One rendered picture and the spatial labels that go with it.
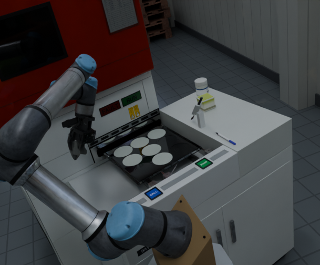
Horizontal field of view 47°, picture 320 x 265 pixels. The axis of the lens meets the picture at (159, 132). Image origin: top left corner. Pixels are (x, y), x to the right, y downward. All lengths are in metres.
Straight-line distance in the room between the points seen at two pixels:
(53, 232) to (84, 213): 0.92
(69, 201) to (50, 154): 0.71
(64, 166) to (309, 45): 2.52
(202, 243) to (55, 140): 0.98
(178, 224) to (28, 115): 0.55
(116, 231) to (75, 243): 1.10
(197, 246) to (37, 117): 0.60
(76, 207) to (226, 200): 0.76
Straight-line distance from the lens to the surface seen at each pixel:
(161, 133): 1.96
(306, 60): 3.67
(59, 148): 1.87
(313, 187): 2.91
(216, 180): 1.60
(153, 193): 1.47
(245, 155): 1.67
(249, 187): 1.79
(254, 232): 1.99
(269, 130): 1.74
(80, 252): 2.25
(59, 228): 2.10
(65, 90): 1.23
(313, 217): 2.69
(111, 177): 1.87
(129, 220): 1.08
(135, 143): 1.93
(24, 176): 1.16
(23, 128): 1.09
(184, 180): 1.51
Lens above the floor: 1.90
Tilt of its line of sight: 30 degrees down
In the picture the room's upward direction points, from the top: 13 degrees counter-clockwise
